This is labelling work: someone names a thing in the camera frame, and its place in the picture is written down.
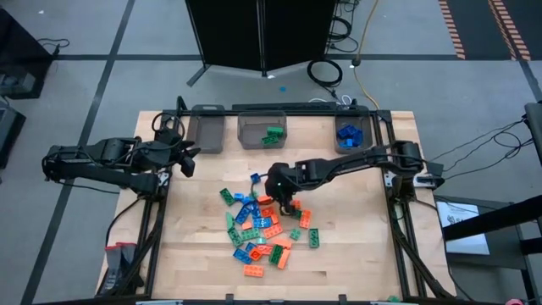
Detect thin black floor cables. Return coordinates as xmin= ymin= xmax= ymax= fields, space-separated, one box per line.
xmin=427 ymin=118 xmax=535 ymax=181

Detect white paper sheet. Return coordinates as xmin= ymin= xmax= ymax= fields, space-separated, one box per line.
xmin=435 ymin=200 xmax=491 ymax=256

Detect black metal stand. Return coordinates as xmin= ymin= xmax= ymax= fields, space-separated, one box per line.
xmin=440 ymin=100 xmax=542 ymax=305

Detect yellow floor cable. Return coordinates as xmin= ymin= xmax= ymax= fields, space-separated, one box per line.
xmin=352 ymin=0 xmax=381 ymax=111

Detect black folding partition screen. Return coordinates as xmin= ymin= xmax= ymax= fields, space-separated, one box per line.
xmin=185 ymin=0 xmax=339 ymax=89

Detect clear grey plastic bin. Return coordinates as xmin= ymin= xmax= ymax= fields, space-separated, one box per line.
xmin=236 ymin=110 xmax=289 ymax=151
xmin=185 ymin=104 xmax=226 ymax=154
xmin=334 ymin=105 xmax=374 ymax=155

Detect black base cable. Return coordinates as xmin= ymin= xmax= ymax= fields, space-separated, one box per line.
xmin=104 ymin=195 xmax=147 ymax=247

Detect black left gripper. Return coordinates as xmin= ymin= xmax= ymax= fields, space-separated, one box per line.
xmin=160 ymin=135 xmax=202 ymax=179

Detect dark grey equipment box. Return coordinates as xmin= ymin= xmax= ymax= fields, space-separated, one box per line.
xmin=0 ymin=96 xmax=27 ymax=170

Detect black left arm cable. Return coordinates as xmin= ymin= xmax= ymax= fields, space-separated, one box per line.
xmin=151 ymin=111 xmax=186 ymax=147

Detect black floor cable bundle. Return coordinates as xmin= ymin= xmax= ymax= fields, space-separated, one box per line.
xmin=326 ymin=0 xmax=362 ymax=54

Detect coiled black floor cable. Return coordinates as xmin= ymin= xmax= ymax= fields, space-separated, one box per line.
xmin=306 ymin=58 xmax=345 ymax=88

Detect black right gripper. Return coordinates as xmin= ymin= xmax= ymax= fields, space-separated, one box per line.
xmin=264 ymin=162 xmax=304 ymax=218

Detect grey red-capped clamp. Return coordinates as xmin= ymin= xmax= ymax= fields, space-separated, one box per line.
xmin=120 ymin=241 xmax=139 ymax=289
xmin=104 ymin=244 xmax=123 ymax=296

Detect black desk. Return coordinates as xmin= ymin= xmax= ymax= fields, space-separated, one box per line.
xmin=0 ymin=7 xmax=55 ymax=101

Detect long black flat bar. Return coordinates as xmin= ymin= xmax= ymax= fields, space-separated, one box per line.
xmin=231 ymin=102 xmax=339 ymax=113

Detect thin black floor cable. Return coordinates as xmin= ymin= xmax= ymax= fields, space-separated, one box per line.
xmin=36 ymin=36 xmax=71 ymax=57

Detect white cable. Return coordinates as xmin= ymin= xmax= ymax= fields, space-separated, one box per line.
xmin=307 ymin=94 xmax=356 ymax=107

